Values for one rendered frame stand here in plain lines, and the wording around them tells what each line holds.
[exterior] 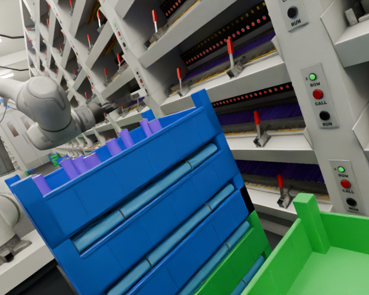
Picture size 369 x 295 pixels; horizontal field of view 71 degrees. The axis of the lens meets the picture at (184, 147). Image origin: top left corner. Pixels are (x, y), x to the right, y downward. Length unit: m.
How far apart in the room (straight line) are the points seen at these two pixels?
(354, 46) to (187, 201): 0.35
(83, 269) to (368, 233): 0.32
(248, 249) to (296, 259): 0.16
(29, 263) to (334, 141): 1.01
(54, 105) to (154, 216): 0.52
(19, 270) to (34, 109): 0.58
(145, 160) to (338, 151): 0.38
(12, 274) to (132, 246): 0.80
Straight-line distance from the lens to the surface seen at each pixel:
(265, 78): 0.61
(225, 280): 0.48
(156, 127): 0.40
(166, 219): 0.38
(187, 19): 0.74
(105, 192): 0.33
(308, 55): 0.54
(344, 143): 0.57
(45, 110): 0.81
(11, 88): 0.90
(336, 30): 0.52
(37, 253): 1.12
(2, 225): 1.23
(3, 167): 1.34
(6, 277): 1.13
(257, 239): 0.52
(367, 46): 0.50
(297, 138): 0.67
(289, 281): 0.35
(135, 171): 0.35
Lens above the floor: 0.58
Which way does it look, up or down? 13 degrees down
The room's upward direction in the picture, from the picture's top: 25 degrees counter-clockwise
